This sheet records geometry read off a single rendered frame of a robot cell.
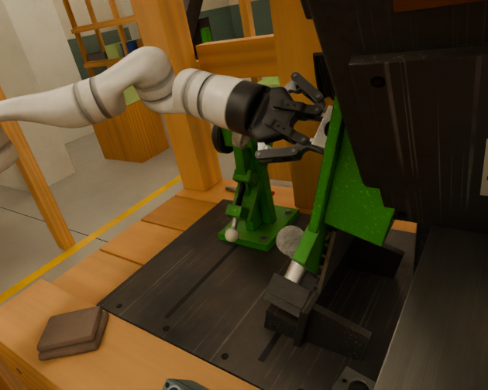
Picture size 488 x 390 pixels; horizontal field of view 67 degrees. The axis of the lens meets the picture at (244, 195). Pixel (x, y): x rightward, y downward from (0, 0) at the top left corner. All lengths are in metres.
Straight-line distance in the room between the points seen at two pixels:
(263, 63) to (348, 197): 0.58
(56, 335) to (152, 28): 0.71
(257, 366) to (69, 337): 0.31
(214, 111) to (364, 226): 0.26
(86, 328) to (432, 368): 0.54
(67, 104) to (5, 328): 0.44
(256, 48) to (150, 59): 0.39
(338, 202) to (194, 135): 0.68
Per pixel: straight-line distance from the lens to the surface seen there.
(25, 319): 0.85
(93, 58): 7.56
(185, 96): 0.56
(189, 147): 1.06
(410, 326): 0.31
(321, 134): 0.47
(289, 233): 0.47
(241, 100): 0.51
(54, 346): 0.71
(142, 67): 0.61
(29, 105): 0.67
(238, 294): 0.68
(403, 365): 0.29
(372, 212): 0.41
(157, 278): 0.78
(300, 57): 0.79
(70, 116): 0.65
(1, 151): 0.72
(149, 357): 0.64
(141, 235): 0.98
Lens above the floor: 1.36
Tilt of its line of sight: 28 degrees down
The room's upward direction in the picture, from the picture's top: 11 degrees counter-clockwise
